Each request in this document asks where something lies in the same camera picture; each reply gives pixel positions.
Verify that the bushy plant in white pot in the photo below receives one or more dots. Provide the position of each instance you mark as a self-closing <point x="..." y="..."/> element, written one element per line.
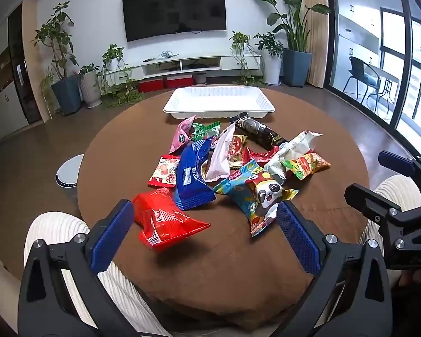
<point x="272" y="66"/>

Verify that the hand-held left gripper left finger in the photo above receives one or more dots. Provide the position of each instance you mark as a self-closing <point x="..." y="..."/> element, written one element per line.
<point x="114" y="233"/>

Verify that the plant in ribbed white pot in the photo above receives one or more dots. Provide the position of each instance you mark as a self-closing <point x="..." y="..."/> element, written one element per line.
<point x="90" y="89"/>

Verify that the pink snack packet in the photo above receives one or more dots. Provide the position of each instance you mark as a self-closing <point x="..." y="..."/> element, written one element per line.
<point x="180" y="137"/>

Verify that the black wall television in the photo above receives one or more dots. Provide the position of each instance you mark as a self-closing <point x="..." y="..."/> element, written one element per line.
<point x="175" y="10"/>

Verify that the blue snack packet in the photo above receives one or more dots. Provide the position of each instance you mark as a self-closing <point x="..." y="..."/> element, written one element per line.
<point x="193" y="168"/>

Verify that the white plastic tray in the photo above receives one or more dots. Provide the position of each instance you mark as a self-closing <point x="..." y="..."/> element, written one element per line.
<point x="217" y="98"/>

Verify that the trailing pothos plant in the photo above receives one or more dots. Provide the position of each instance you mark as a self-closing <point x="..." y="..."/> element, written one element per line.
<point x="239" y="40"/>
<point x="113" y="54"/>

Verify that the wooden wall cabinet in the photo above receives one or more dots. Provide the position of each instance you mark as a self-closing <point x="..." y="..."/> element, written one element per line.
<point x="17" y="59"/>

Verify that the red storage box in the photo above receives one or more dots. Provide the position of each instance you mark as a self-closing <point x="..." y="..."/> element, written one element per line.
<point x="151" y="86"/>
<point x="180" y="82"/>

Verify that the strawberry print snack packet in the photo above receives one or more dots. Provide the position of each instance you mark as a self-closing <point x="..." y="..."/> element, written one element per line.
<point x="163" y="170"/>

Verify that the white silver snack packet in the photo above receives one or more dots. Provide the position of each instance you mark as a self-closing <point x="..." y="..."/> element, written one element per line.
<point x="294" y="145"/>

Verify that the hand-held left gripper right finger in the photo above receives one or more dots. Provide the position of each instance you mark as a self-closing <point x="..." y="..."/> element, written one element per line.
<point x="298" y="238"/>

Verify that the gold snack packet red label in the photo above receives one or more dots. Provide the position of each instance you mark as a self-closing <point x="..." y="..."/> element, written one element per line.
<point x="238" y="145"/>

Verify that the black snack packet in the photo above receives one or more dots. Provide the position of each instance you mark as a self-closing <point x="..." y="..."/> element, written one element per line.
<point x="266" y="137"/>

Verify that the long white snack packet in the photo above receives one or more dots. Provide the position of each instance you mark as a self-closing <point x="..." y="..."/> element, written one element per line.
<point x="219" y="158"/>

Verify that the beige curtain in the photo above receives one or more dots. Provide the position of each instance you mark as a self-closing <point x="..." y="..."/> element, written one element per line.
<point x="317" y="42"/>

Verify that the person's right leg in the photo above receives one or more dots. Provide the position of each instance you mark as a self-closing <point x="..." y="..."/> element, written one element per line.
<point x="396" y="189"/>

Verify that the black balcony chair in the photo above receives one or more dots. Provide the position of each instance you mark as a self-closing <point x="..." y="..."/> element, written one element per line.
<point x="359" y="66"/>

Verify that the white round appliance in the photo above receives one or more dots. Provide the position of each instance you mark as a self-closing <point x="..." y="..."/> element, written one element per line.
<point x="68" y="172"/>

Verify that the tall broadleaf plant blue pot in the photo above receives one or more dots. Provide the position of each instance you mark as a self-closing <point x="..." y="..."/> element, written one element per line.
<point x="296" y="66"/>

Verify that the crimson snack packet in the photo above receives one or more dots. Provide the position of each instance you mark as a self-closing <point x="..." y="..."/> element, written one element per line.
<point x="258" y="156"/>

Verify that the panda print snack packet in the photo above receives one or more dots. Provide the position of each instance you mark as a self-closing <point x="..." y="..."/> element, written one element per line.
<point x="266" y="196"/>

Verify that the balcony table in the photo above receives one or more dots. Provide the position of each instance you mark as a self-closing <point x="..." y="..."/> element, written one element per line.
<point x="386" y="77"/>

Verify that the small empty white pot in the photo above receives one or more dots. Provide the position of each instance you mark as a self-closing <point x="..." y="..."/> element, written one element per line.
<point x="200" y="79"/>

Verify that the orange green snack packet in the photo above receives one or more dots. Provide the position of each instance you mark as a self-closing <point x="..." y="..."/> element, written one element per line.
<point x="308" y="165"/>

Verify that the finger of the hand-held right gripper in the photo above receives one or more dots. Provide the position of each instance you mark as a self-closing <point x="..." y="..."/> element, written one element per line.
<point x="394" y="161"/>
<point x="363" y="195"/>

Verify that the white television cabinet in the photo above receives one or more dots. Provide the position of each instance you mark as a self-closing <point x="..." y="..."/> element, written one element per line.
<point x="231" y="62"/>

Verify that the leafy tree in blue pot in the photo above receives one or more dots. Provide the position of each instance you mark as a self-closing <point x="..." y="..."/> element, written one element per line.
<point x="66" y="94"/>

